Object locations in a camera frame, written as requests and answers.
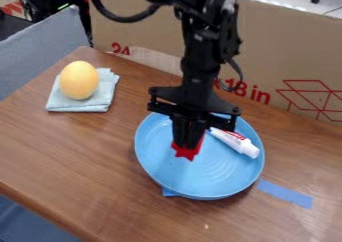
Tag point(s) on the white toothpaste tube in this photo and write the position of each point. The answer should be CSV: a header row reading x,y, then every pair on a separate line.
x,y
236,141

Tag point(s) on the blue tape strip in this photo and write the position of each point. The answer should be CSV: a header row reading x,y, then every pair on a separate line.
x,y
284,194

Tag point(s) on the brown cardboard box wall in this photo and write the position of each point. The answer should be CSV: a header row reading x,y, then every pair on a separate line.
x,y
288,64

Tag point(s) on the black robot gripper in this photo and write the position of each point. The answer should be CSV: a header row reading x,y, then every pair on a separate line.
x,y
191,103

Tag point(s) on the yellow egg shaped object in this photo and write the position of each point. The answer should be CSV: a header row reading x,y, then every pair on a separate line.
x,y
79,80

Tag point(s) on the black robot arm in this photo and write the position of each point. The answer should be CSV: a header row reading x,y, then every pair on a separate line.
x,y
211,44

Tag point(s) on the light blue folded cloth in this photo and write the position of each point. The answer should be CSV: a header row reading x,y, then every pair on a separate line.
x,y
97,103

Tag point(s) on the blue plastic plate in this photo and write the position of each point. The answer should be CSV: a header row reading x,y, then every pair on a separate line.
x,y
216,174

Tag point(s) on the grey fabric panel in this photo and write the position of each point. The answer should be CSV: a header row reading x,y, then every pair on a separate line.
x,y
36,47

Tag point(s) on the red rectangular block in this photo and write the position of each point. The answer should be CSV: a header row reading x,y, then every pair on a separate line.
x,y
184,152

